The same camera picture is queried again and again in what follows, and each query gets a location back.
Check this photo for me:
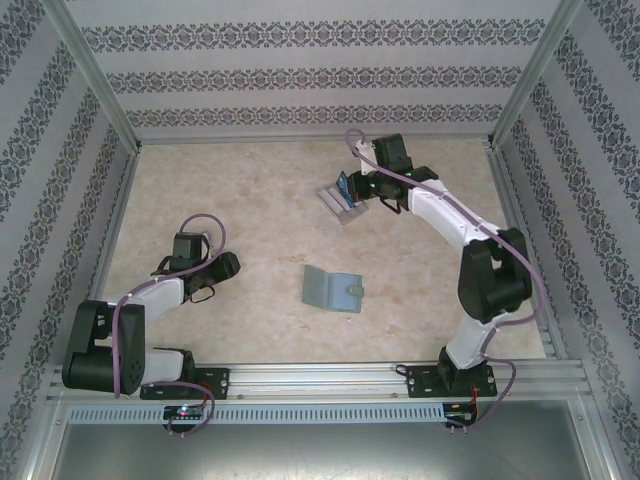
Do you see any blue credit card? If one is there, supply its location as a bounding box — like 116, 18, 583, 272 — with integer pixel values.
335, 170, 357, 206

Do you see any clear acrylic card stand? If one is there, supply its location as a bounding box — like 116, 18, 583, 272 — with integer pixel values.
315, 182, 369, 227

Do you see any grey-green card holder wallet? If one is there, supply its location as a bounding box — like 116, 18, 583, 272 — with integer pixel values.
301, 264, 365, 314

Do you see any left controller board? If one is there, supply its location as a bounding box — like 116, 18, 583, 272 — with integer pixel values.
163, 404, 206, 420

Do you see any grey metal sheet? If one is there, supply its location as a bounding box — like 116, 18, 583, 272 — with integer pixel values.
47, 423, 599, 480

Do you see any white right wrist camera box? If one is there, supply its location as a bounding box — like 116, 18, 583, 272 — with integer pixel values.
352, 139, 375, 174

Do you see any aluminium side rail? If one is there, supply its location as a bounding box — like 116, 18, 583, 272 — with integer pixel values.
64, 142, 144, 369
487, 142, 569, 361

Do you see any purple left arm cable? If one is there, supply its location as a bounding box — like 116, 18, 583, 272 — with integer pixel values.
113, 212, 229, 440

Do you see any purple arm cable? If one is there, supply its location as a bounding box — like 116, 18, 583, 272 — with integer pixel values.
113, 212, 229, 440
343, 128, 547, 432

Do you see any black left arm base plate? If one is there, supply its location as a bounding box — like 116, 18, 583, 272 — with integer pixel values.
139, 367, 231, 401

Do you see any aluminium frame post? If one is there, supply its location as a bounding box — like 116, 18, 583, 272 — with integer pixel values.
487, 0, 584, 150
42, 0, 144, 151

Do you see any aluminium mounting rail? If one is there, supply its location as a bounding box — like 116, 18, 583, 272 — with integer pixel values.
47, 362, 594, 401

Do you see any slotted grey cable duct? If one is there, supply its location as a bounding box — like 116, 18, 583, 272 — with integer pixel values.
67, 403, 446, 425

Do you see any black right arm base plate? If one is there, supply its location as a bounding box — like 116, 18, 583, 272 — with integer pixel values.
407, 364, 499, 400

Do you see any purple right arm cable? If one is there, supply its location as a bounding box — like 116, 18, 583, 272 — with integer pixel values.
343, 128, 547, 432

